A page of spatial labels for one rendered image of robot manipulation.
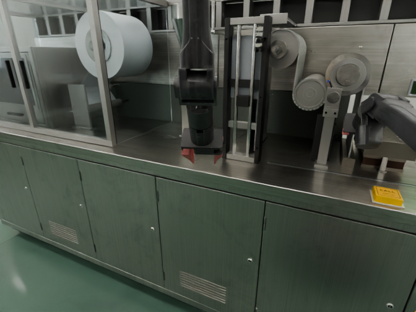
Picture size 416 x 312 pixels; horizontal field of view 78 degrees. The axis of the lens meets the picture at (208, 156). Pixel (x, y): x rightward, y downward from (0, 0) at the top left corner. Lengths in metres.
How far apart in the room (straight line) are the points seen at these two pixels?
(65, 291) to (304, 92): 1.71
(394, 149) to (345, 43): 0.56
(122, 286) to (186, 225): 0.76
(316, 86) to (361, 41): 0.39
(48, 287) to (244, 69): 1.69
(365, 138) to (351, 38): 0.69
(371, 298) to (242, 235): 0.49
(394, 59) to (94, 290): 1.98
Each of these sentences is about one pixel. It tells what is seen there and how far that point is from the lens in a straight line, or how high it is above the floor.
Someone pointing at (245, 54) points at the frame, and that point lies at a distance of 1.04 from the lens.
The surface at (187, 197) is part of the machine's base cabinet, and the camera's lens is 1.11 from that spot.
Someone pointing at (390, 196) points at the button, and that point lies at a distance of 0.95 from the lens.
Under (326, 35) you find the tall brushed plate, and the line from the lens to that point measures 1.42.
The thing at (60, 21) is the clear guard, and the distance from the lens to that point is 1.43.
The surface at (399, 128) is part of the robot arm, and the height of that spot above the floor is 1.17.
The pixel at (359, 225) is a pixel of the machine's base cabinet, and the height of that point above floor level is 0.81.
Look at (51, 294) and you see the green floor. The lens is 1.95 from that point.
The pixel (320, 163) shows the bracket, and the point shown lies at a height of 0.91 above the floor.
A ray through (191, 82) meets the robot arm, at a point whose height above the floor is 1.27.
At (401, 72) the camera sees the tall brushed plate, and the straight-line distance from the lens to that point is 1.45.
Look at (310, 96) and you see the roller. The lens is 1.10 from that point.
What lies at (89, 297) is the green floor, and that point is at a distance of 1.84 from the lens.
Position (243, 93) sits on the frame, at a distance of 1.05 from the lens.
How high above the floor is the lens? 1.32
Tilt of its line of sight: 22 degrees down
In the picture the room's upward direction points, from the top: straight up
